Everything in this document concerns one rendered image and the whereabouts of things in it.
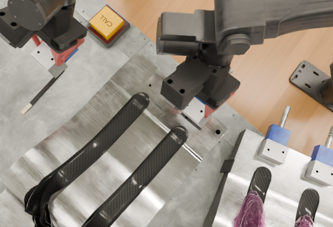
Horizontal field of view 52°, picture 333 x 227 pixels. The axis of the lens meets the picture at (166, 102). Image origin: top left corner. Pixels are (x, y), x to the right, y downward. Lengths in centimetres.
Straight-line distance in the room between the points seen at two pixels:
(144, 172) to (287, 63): 45
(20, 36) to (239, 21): 33
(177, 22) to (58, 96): 43
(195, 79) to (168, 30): 9
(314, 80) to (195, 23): 48
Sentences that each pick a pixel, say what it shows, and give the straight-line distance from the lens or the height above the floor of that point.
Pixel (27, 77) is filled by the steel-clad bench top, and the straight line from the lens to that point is 89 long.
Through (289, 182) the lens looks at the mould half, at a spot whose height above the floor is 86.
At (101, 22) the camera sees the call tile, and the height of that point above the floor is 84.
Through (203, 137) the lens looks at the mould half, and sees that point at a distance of 72.
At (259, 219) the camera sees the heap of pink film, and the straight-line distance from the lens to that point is 72.
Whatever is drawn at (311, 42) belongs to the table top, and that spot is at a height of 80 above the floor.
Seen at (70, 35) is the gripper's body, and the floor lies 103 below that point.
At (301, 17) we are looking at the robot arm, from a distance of 47.
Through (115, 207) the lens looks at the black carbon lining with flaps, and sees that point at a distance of 69.
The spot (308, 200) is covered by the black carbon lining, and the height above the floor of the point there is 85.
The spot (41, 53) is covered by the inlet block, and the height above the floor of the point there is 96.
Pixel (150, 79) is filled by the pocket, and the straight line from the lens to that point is 77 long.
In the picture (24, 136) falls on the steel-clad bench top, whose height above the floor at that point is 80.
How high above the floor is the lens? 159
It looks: 75 degrees down
